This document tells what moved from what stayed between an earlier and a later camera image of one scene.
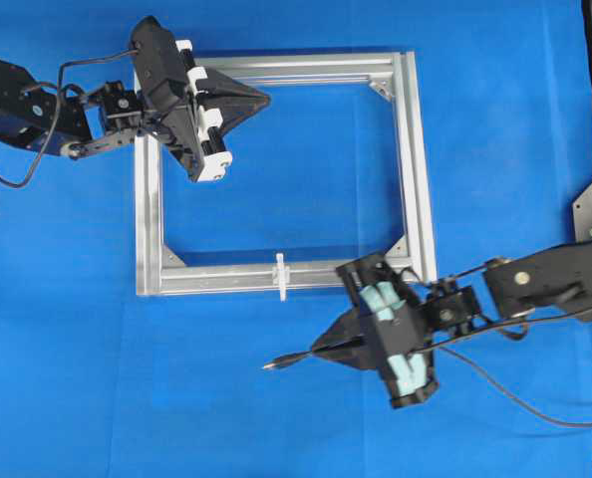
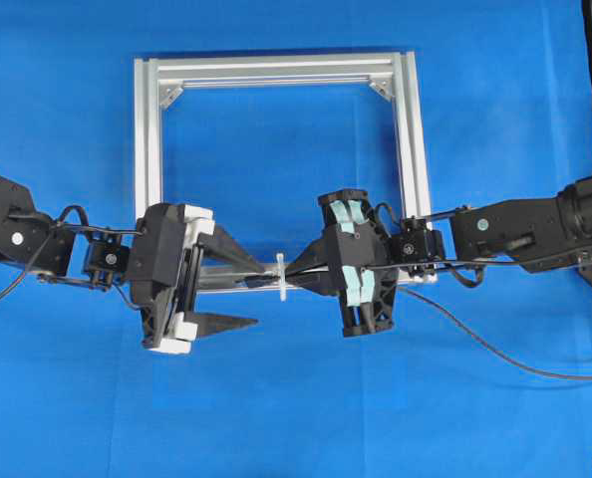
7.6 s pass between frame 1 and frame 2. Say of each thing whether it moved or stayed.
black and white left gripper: moved
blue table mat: stayed
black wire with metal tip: moved
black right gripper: moved
